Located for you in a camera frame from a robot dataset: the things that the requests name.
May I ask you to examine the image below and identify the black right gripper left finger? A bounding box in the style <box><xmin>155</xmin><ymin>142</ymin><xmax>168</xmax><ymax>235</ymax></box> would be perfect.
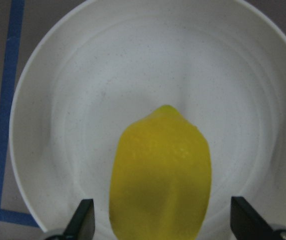
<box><xmin>41</xmin><ymin>199</ymin><xmax>95</xmax><ymax>240</ymax></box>

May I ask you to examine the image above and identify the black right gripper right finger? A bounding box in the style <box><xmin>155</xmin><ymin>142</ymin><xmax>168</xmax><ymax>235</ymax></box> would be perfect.
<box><xmin>230</xmin><ymin>196</ymin><xmax>286</xmax><ymax>240</ymax></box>

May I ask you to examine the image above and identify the yellow lemon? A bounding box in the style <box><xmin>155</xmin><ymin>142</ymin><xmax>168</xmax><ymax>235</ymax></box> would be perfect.
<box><xmin>109</xmin><ymin>105</ymin><xmax>211</xmax><ymax>240</ymax></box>

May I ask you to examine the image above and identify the cream round plate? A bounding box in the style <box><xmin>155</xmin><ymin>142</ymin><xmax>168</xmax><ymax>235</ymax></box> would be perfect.
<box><xmin>10</xmin><ymin>0</ymin><xmax>286</xmax><ymax>240</ymax></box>

